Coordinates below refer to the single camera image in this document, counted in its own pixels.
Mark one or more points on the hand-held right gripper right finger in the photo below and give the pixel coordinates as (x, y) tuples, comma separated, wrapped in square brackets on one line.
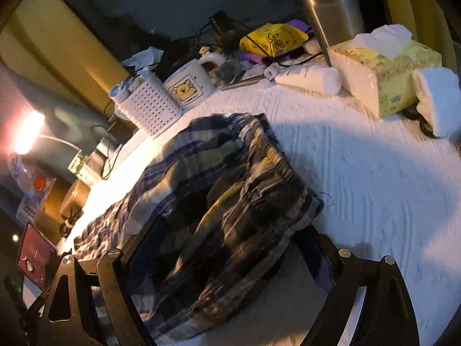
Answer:
[(318, 259)]

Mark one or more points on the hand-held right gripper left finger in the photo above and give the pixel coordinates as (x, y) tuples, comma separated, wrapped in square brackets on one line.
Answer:
[(124, 281)]

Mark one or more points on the plaid pants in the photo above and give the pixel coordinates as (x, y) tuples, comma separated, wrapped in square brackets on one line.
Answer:
[(223, 194)]

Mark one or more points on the tablet with red screen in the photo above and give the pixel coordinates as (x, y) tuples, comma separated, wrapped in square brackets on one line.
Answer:
[(36, 256)]

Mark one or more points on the white textured tablecloth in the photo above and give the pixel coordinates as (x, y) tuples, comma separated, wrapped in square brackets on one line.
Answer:
[(378, 194)]

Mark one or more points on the brown lidded food container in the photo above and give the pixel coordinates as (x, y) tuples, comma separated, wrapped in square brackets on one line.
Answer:
[(75, 196)]

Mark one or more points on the brown cardboard box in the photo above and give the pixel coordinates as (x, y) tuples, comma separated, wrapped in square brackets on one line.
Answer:
[(48, 216)]

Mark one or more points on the small colourful box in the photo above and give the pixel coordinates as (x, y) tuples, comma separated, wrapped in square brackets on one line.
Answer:
[(32, 209)]

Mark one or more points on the white charger plug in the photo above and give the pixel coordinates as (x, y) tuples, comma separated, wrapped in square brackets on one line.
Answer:
[(106, 147)]

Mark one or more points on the colourful snack bag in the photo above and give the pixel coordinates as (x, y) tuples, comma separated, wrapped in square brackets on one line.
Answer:
[(30, 178)]

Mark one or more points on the white perforated basket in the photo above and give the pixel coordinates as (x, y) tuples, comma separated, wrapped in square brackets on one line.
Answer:
[(149, 106)]

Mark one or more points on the white desk lamp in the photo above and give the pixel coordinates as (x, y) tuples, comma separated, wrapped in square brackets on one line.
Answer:
[(30, 129)]

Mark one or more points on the white tube bottle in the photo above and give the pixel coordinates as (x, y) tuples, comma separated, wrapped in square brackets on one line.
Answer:
[(309, 79)]

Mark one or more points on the grey curtain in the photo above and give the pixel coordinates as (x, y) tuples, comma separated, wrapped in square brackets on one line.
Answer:
[(54, 108)]

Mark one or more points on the yellow tissue pack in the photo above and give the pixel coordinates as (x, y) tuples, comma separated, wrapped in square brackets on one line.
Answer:
[(381, 75)]

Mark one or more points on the white folded tissue stack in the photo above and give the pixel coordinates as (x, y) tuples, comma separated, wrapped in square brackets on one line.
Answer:
[(439, 101)]

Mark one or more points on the white mug with bear print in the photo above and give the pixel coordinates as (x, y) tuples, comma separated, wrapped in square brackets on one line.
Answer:
[(187, 86)]

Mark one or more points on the crumpled white paper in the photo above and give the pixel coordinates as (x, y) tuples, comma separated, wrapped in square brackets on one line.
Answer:
[(142, 58)]

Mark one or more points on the yellow plastic bag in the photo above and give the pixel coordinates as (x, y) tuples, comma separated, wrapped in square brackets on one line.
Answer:
[(273, 39)]

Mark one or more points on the yellow curtain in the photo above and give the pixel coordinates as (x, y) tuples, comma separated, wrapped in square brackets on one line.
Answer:
[(417, 7), (61, 50)]

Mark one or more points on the stainless steel thermos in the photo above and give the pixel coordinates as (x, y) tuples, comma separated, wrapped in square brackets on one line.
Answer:
[(327, 10)]

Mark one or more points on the black stand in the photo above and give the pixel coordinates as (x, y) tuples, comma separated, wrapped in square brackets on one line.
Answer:
[(221, 22)]

